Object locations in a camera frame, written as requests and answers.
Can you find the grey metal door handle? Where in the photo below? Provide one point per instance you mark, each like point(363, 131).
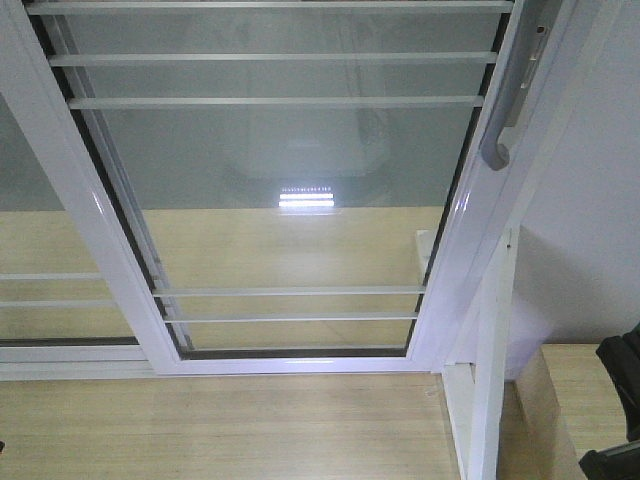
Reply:
point(500, 134)

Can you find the white framed sliding glass door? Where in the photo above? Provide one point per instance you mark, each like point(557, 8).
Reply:
point(263, 185)

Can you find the white wooden support brace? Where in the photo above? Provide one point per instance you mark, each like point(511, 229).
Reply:
point(473, 371)

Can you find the grey metal lock plate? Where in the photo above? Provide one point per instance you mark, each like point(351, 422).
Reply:
point(536, 50)

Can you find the aluminium floor track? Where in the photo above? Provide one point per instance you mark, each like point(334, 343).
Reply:
point(74, 363)

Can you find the white door jamb post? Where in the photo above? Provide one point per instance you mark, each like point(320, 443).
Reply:
point(571, 190)

